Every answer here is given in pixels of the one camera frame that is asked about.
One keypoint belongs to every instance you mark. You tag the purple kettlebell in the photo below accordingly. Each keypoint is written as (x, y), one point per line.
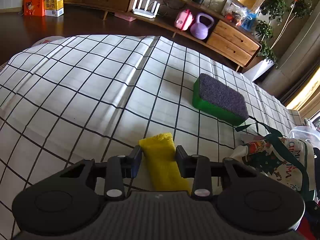
(200, 30)

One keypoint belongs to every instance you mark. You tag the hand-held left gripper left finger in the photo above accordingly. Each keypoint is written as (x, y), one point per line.
(136, 162)

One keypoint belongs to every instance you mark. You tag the printed tote bag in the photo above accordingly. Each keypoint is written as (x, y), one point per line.
(270, 155)

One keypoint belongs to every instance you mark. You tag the white checked tablecloth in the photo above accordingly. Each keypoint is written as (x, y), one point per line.
(100, 92)

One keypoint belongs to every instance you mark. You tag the yellow cloth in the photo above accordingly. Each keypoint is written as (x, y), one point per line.
(162, 160)

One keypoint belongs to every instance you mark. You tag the orange gift box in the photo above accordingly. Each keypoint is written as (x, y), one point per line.
(33, 6)

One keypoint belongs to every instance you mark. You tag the yellow milk carton box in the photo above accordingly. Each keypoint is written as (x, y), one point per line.
(53, 3)

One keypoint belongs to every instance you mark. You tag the white router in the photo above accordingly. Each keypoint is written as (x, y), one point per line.
(143, 12)

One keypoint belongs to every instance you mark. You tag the pink toy suitcase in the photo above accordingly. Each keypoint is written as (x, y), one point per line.
(183, 21)

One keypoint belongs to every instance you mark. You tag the yellow curtain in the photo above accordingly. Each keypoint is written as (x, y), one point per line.
(307, 92)

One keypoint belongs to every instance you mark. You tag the pink flat box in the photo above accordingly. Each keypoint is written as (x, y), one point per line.
(125, 17)

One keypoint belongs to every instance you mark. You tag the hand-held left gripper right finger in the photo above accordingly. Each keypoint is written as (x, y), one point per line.
(180, 161)

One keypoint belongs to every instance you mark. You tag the wooden television cabinet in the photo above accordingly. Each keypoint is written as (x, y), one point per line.
(232, 40)

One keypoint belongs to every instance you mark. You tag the clear plastic bag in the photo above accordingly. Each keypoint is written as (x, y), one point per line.
(307, 135)

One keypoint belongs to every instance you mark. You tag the beige tower air conditioner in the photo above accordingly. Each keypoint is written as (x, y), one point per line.
(295, 62)

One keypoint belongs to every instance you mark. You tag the plastic bag of fruit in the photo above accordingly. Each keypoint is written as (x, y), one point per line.
(233, 15)

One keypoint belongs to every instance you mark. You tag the green sponge grey scourer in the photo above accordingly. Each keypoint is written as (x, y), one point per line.
(220, 95)

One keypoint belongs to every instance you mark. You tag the potted green tree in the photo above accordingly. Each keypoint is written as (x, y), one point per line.
(275, 5)

